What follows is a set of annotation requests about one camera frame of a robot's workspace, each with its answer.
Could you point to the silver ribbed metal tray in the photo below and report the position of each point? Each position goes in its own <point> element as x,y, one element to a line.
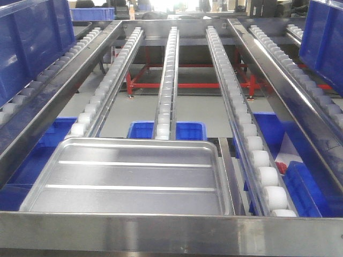
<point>128,176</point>

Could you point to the dark grey tray far left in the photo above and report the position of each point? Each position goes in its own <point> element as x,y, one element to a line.
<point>81,28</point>

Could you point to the middle white roller track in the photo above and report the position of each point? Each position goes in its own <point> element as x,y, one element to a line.
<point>165,118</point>

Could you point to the white roller track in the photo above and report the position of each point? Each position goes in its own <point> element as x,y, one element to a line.
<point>90,122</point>
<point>267,191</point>
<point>165,118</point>

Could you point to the blue bin below centre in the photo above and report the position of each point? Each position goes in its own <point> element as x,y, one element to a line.
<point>143,129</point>

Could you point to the blue bin below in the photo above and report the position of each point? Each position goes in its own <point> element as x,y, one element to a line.
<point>17,188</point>
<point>143,129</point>
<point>305,192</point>

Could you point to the left white roller track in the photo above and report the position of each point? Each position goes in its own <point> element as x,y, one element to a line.
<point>90,122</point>

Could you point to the right white roller track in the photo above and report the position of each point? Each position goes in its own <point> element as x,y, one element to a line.
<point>267,191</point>

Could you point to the left steel lane divider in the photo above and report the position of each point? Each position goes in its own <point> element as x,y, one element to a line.
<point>21,133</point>

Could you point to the steel lane divider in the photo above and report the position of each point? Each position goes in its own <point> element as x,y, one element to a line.
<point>291,102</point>
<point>21,133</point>

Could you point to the far right roller track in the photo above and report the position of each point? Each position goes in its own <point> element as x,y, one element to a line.
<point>324,101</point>

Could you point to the blue crate far background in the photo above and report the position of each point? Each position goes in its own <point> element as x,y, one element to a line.
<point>93,14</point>

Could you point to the blue bin below right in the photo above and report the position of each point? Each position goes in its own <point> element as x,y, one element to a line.
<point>305,192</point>

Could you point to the right steel lane divider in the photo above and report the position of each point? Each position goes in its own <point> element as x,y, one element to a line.
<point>291,102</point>

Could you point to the large blue crate left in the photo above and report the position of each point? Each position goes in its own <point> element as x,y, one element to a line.
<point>33,35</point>

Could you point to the large blue crate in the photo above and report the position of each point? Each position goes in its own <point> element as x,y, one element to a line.
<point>33,35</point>
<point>321,46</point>

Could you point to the large blue crate right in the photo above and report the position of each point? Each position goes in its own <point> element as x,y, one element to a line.
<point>321,46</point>

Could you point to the blue bin below left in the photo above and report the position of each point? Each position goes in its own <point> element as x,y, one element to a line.
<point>17,188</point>

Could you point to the red steel floor frame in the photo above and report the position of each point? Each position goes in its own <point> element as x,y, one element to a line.
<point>196,71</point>

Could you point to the steel front shelf rail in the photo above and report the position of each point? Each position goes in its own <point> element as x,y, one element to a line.
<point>215,235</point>

